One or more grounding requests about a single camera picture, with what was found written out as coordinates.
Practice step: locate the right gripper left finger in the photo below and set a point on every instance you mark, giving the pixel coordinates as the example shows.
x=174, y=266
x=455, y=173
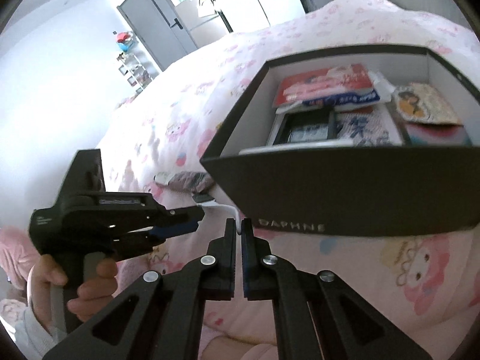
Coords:
x=158, y=316

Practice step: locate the black Daphne shoe box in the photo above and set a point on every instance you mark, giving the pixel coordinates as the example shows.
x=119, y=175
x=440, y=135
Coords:
x=357, y=191

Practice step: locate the white blue patterned packet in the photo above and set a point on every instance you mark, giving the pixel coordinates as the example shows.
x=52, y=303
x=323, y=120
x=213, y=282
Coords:
x=370, y=126

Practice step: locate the grey door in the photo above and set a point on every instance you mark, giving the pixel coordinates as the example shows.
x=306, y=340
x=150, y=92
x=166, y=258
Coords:
x=158, y=27

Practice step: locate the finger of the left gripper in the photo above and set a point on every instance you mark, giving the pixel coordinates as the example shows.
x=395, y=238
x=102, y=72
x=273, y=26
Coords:
x=191, y=215
x=161, y=231

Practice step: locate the white shelf rack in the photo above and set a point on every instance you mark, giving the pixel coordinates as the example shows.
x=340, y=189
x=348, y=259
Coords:
x=133, y=62

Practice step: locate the red packet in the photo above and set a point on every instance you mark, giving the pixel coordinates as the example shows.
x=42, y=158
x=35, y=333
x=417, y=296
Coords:
x=348, y=85

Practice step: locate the cartoon character card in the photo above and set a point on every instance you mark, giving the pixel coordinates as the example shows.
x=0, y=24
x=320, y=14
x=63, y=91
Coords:
x=421, y=103

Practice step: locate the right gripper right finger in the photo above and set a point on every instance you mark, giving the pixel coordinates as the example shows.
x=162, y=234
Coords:
x=318, y=316

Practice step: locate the person left hand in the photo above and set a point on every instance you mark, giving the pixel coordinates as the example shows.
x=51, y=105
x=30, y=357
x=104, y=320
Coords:
x=93, y=295

